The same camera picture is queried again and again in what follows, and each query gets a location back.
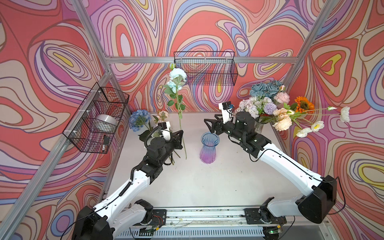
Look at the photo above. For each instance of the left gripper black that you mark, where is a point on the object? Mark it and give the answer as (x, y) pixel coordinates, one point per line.
(177, 140)

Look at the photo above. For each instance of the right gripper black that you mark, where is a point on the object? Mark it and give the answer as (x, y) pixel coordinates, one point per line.
(213, 122)

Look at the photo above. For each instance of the purple glass vase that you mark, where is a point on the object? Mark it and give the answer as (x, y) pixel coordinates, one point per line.
(208, 152)

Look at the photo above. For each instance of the clear glass vase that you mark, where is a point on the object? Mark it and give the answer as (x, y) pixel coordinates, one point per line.
(259, 127)

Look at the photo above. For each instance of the pale blue rose stem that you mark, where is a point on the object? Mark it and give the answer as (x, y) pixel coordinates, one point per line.
(177, 80)

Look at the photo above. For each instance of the lilac pink hydrangea stem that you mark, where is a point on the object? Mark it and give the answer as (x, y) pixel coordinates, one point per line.
(257, 107)

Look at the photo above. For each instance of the pink peony flower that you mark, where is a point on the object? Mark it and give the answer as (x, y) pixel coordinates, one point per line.
(282, 97)

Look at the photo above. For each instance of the orange gerbera flower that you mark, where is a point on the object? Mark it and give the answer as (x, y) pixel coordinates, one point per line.
(304, 106)

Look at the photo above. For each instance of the cream white flower spray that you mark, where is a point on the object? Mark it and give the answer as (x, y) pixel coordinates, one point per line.
(286, 118)

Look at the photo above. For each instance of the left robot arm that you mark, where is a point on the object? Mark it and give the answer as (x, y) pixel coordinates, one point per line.
(120, 201)

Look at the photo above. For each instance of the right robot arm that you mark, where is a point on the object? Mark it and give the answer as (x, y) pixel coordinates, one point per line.
(318, 194)

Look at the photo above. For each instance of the blue hydrangea flower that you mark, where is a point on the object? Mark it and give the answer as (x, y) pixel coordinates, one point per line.
(140, 123)

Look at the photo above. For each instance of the white tape roll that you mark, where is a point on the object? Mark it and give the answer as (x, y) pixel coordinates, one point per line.
(105, 124)

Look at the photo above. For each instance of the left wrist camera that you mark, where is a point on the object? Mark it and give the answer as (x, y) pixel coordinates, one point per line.
(165, 130)

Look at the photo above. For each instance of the black wire basket back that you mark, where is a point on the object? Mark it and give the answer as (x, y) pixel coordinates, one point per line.
(208, 68)

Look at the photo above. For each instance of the black wire basket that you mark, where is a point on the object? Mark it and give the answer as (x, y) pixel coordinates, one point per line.
(81, 131)
(208, 68)

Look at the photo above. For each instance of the black wire basket left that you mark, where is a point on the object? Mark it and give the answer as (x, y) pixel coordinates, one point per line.
(81, 131)

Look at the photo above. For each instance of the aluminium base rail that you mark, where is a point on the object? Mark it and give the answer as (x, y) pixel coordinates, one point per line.
(204, 223)

